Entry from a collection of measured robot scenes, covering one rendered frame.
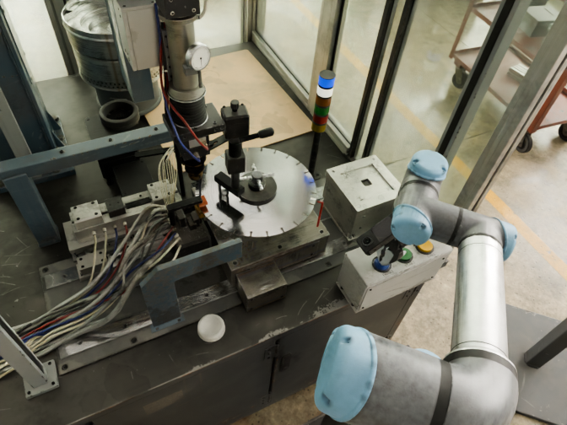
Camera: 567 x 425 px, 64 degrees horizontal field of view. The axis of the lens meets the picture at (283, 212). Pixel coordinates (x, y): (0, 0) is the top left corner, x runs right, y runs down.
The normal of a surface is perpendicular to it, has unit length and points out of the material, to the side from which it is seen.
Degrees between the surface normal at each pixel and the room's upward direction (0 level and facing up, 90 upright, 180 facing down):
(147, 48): 90
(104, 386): 0
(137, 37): 90
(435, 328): 0
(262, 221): 0
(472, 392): 12
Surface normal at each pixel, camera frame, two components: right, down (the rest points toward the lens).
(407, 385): 0.00, -0.47
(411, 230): -0.36, 0.70
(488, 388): 0.35, -0.68
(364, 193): 0.07, -0.64
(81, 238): 0.44, 0.71
